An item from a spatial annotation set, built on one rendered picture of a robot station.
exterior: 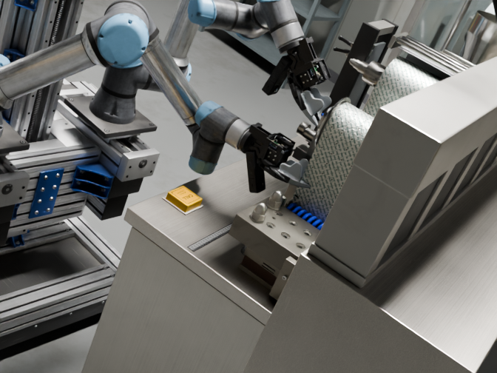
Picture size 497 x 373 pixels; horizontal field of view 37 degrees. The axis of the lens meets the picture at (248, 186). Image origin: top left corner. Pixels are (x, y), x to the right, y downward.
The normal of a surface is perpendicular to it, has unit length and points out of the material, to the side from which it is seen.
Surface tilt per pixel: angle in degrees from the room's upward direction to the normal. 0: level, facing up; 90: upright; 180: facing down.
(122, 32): 85
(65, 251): 0
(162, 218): 0
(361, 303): 90
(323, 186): 90
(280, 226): 0
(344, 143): 90
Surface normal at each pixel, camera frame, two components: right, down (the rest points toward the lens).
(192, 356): -0.52, 0.25
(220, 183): 0.35, -0.81
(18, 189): 0.69, 0.56
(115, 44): 0.20, 0.47
